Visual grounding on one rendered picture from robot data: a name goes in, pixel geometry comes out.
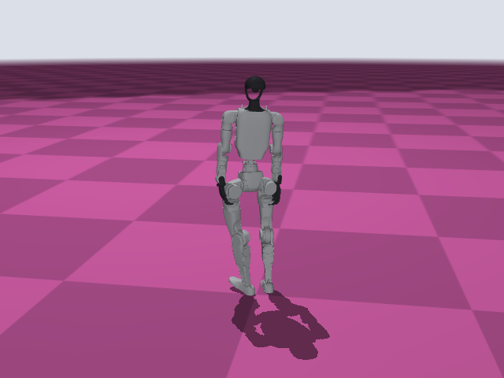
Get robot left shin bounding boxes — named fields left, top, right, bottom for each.
left=232, top=233, right=250, bottom=287

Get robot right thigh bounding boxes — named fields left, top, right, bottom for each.
left=257, top=177, right=276, bottom=243

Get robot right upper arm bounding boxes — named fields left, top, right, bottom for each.
left=269, top=112, right=284, bottom=154

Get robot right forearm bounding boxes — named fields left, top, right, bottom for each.
left=271, top=145, right=283, bottom=182

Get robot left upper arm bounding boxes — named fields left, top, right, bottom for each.
left=220, top=110, right=238, bottom=154

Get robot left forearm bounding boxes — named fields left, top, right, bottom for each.
left=215, top=143, right=228, bottom=183

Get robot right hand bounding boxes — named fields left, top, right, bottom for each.
left=269, top=175, right=282, bottom=206

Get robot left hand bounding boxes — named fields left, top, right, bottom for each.
left=217, top=176, right=234, bottom=205

